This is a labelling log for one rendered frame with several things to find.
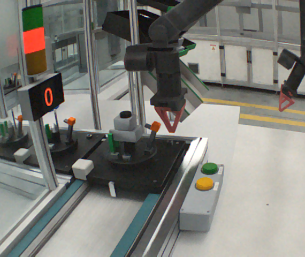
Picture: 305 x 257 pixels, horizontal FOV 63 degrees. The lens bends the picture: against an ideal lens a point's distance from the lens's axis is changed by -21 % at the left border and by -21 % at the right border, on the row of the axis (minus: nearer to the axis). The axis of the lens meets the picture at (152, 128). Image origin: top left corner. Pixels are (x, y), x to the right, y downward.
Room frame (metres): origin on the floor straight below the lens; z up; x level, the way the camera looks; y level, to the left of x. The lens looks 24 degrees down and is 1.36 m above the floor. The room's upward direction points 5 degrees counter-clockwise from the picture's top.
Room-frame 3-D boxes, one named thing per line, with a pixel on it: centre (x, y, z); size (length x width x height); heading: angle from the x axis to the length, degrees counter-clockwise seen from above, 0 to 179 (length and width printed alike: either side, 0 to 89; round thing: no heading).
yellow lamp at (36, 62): (0.58, 0.24, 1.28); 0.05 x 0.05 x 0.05
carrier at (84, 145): (0.80, 0.30, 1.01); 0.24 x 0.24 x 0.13; 70
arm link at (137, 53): (0.69, -0.01, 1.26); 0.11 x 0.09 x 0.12; 65
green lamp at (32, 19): (0.58, 0.24, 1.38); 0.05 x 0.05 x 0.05
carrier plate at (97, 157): (0.72, 0.06, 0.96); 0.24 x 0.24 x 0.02; 70
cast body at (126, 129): (0.72, 0.07, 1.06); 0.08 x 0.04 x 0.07; 69
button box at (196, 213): (0.56, -0.11, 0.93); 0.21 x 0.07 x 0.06; 160
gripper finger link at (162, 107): (0.69, -0.05, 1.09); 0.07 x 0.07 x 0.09; 70
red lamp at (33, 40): (0.58, 0.24, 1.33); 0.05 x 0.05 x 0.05
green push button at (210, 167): (0.63, -0.13, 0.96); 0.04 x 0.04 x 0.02
